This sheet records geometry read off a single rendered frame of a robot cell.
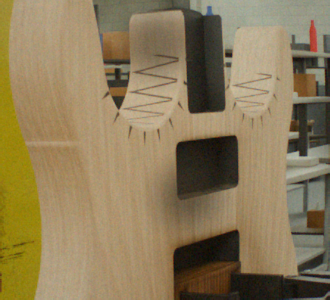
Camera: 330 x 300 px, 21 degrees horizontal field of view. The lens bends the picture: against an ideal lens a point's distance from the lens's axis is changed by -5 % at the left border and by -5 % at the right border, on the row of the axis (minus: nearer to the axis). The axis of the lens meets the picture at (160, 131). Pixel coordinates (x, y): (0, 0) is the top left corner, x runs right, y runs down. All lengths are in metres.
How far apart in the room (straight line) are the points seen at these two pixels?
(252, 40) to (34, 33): 0.30
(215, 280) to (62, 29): 0.25
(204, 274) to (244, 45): 0.22
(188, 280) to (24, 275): 1.08
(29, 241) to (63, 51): 1.21
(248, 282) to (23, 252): 1.04
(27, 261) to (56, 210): 1.15
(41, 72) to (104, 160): 0.07
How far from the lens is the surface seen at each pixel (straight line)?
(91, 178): 0.56
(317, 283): 0.68
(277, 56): 0.79
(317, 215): 7.25
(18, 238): 1.70
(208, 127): 0.68
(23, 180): 1.71
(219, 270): 0.70
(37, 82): 0.55
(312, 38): 6.21
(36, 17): 0.55
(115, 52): 8.78
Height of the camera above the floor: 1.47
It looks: 3 degrees down
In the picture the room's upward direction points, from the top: 1 degrees counter-clockwise
